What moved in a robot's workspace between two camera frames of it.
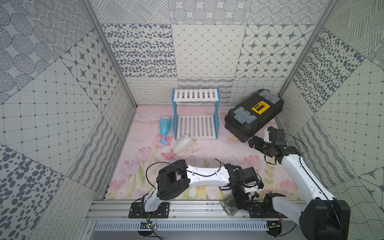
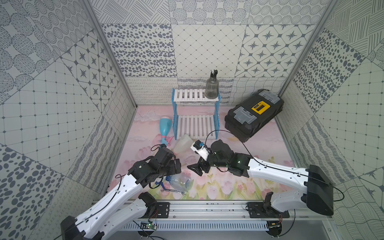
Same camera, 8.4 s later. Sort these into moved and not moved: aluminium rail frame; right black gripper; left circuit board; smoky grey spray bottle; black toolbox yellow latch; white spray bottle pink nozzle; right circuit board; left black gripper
Moved: smoky grey spray bottle; left black gripper; right black gripper
Not moved: right circuit board; aluminium rail frame; black toolbox yellow latch; left circuit board; white spray bottle pink nozzle
